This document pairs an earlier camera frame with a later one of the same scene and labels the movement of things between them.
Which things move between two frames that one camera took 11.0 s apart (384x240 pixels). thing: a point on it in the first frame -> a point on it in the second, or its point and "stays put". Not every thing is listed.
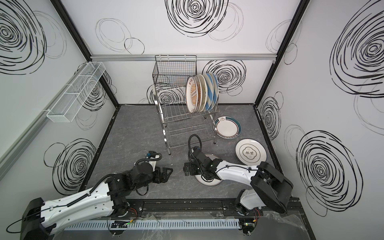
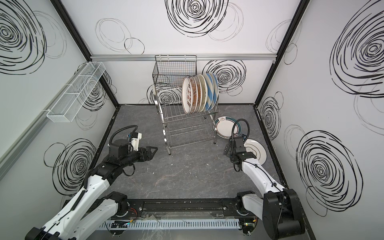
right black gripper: x=189 y=168 -> x=230 y=148
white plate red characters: x=215 y=180 -> x=187 y=94
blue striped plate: x=210 y=91 stays put
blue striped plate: x=216 y=89 stays put
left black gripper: x=162 y=174 -> x=144 y=154
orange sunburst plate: x=198 y=78 stays put
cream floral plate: x=204 y=90 stays put
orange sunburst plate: x=191 y=94 stays put
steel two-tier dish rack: x=181 y=127 stays put
